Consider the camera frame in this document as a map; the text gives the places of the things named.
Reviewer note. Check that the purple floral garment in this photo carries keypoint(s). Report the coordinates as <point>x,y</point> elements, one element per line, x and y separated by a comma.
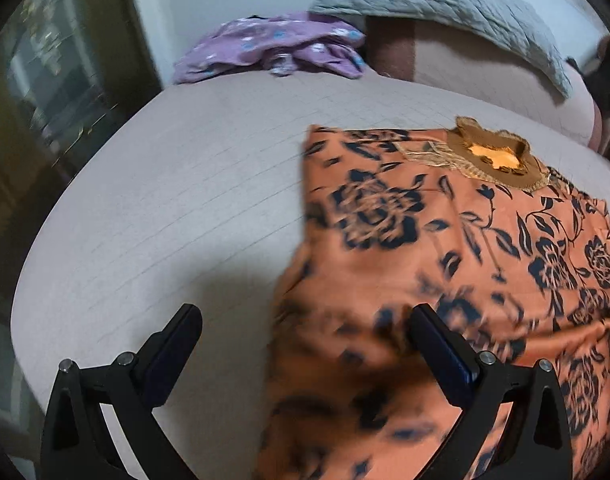
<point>265,45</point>

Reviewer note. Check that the orange black floral garment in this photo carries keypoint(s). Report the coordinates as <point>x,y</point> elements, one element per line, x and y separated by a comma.
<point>435,240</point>

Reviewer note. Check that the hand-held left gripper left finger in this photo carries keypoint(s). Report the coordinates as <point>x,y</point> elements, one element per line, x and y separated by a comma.
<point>166,364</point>

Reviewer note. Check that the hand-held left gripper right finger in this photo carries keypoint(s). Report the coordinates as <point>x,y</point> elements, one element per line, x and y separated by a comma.
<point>442,355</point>

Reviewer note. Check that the black cloth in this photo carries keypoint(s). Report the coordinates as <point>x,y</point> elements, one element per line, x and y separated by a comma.
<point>607,75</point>

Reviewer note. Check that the pink bolster cushion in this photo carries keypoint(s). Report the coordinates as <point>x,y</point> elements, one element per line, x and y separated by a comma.
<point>485,70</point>

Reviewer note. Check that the brown fuzzy cloth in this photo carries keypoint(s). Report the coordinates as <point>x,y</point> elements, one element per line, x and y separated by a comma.
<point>389,47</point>

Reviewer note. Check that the dark glass door cabinet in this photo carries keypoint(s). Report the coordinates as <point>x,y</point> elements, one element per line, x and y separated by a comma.
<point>60,85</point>

